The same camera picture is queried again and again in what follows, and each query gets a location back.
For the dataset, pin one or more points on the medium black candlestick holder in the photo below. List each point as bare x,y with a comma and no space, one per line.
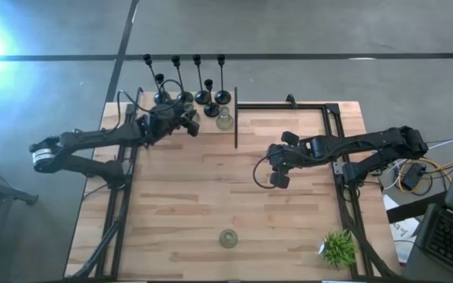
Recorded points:
159,78

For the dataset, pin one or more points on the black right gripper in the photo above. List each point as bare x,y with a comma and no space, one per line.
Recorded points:
283,157

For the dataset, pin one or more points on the black aluminium rig frame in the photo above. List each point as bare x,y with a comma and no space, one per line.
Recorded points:
273,106

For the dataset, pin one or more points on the grey laptop with black keyboard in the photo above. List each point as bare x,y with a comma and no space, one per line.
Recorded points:
452,239

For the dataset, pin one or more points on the short black candlestick holder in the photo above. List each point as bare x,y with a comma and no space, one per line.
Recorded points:
212,110

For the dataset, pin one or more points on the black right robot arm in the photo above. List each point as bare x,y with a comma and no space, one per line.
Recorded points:
368,143

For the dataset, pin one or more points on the white paper sheet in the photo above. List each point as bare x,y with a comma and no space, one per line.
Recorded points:
401,236

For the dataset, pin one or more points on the black power adapter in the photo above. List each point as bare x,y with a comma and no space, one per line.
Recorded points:
413,177

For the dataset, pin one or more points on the black floor stand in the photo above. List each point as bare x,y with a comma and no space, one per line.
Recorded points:
14,193

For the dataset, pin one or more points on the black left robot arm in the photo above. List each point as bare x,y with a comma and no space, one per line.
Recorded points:
93,137

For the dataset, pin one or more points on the wooden shelf with black frame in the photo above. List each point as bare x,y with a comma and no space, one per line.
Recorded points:
171,127

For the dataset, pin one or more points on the small green artificial plant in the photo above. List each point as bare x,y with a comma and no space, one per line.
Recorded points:
338,249

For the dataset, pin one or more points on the tall black candlestick holder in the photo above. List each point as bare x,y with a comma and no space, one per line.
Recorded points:
186,96
222,97
160,97
203,97

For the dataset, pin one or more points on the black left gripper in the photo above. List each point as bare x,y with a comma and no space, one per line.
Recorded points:
171,118

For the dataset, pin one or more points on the grey side desk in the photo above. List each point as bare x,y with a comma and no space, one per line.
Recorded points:
411,273

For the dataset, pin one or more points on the small black frame clamp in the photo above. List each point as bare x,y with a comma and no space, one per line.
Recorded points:
291,101

